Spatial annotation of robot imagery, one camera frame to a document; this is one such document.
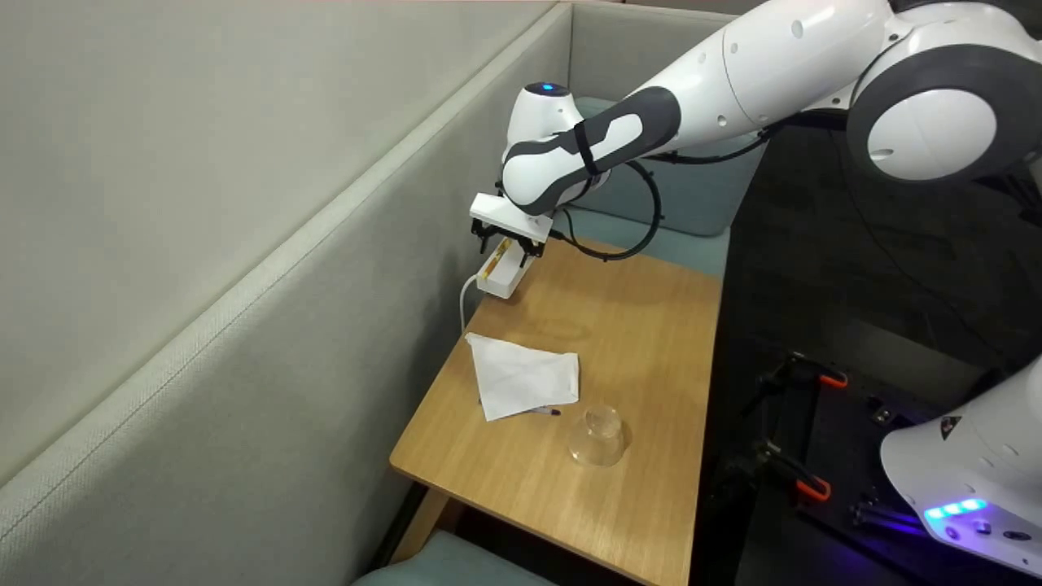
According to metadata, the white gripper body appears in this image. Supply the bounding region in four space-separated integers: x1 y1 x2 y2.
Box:
467 188 556 248

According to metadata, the white wiping cloth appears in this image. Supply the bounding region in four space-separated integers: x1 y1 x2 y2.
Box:
464 328 587 427

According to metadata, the teal upholstered chair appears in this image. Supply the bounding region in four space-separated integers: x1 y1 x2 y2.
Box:
556 94 767 279

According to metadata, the clear drinking glass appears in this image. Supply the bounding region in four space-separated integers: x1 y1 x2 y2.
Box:
568 400 635 471

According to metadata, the black orange-tipped clamp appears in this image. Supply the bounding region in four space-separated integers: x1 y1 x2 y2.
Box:
745 435 836 505
756 348 854 409

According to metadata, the white router cable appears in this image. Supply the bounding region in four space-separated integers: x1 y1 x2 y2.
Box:
455 269 484 333

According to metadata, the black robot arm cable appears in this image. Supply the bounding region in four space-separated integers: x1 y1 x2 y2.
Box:
552 126 776 265

